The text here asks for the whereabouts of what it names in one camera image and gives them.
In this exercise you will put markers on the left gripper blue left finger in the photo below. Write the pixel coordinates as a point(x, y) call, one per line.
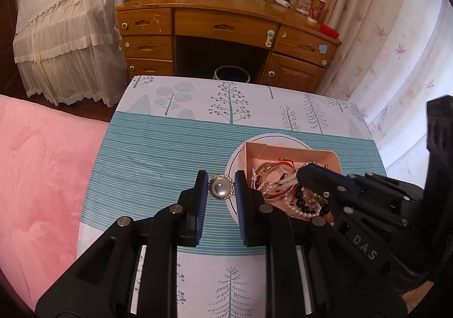
point(180, 224)

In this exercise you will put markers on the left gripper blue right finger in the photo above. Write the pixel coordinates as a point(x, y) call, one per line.
point(263, 225)

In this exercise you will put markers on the round pearl brooch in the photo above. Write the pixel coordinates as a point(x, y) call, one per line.
point(221, 187)

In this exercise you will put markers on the white strap smart band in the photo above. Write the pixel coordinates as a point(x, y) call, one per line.
point(274, 179)

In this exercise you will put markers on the gold pearl leaf headpiece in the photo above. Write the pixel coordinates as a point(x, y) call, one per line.
point(310, 202)

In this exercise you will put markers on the pink jewelry tray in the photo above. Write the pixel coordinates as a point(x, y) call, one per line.
point(256, 154)

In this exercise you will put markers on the white round plate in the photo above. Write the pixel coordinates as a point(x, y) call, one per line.
point(236, 161)

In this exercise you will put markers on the tree print tablecloth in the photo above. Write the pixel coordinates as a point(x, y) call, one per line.
point(166, 129)

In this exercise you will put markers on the pink blanket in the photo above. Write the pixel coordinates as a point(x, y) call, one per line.
point(46, 161)

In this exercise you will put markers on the wooden desk with drawers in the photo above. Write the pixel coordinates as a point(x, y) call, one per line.
point(277, 46)

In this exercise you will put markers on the red box on desk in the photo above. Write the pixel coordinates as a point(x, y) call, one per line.
point(330, 32)

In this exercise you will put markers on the white lace covered furniture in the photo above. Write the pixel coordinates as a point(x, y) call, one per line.
point(70, 50)

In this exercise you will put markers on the white floral curtain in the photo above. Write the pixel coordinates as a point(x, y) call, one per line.
point(395, 56)

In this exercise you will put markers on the red patterned paper cup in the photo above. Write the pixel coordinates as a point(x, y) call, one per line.
point(315, 11)

